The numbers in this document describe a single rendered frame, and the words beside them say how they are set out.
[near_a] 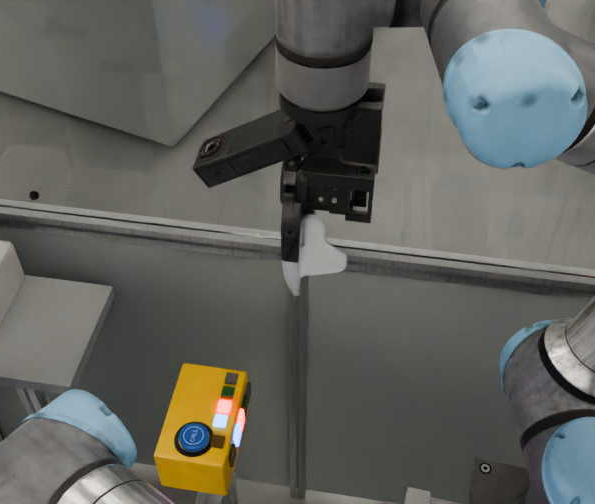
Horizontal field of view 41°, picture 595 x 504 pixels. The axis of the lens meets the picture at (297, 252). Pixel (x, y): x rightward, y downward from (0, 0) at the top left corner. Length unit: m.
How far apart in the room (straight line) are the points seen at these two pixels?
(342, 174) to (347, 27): 0.14
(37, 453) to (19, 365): 0.99
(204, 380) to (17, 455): 0.65
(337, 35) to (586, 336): 0.52
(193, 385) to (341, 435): 0.83
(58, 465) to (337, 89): 0.33
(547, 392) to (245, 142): 0.51
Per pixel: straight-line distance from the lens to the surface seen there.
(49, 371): 1.53
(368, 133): 0.66
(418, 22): 0.60
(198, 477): 1.17
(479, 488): 1.17
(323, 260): 0.73
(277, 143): 0.67
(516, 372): 1.05
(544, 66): 0.47
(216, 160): 0.70
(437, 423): 1.88
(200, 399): 1.18
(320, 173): 0.67
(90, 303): 1.61
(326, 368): 1.75
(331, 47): 0.60
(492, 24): 0.50
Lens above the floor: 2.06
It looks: 47 degrees down
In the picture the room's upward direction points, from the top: straight up
